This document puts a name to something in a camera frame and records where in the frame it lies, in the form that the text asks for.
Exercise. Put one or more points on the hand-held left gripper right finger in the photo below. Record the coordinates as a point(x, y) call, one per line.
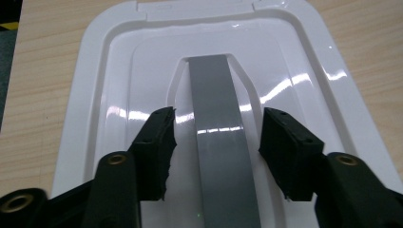
point(291, 158)

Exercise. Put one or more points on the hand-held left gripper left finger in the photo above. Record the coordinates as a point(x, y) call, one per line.
point(152, 158)

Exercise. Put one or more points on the black striped stand base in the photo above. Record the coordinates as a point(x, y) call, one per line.
point(9, 12)

